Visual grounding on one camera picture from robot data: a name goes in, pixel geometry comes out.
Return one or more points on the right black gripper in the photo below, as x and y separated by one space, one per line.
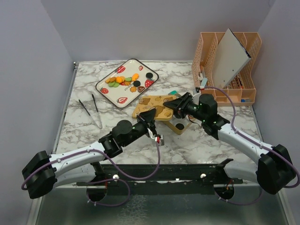
180 104

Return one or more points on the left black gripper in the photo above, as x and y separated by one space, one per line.
146 119

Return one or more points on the silver tin lid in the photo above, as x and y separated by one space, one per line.
147 103

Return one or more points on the gold cookie tin box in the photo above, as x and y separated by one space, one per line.
172 121

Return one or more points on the black sandwich cookie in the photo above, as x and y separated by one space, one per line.
149 75
136 83
179 126

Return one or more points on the metal tweezers black tips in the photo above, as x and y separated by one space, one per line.
91 108

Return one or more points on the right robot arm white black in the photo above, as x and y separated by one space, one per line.
272 167

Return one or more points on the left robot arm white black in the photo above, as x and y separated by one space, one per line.
47 171

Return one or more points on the green grey eraser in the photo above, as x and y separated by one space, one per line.
173 93

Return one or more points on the heart chocolate cookie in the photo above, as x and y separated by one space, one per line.
140 89

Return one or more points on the yellow swirl butter cookie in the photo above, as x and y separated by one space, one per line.
133 89

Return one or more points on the light blue eraser in organizer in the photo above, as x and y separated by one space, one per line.
203 83

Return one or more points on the strawberry pattern white tray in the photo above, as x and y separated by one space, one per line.
114 87

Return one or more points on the green cookie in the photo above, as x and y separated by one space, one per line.
128 79

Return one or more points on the orange cookie top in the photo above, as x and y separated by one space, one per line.
135 77

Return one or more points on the peach plastic desk organizer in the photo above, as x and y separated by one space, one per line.
241 90

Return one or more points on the white grey notebook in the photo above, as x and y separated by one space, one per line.
230 58

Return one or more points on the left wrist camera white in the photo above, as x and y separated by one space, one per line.
156 138

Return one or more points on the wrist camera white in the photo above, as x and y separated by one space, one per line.
156 138
197 90

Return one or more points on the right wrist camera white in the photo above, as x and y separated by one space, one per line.
197 90

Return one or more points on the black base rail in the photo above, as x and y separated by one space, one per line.
169 179

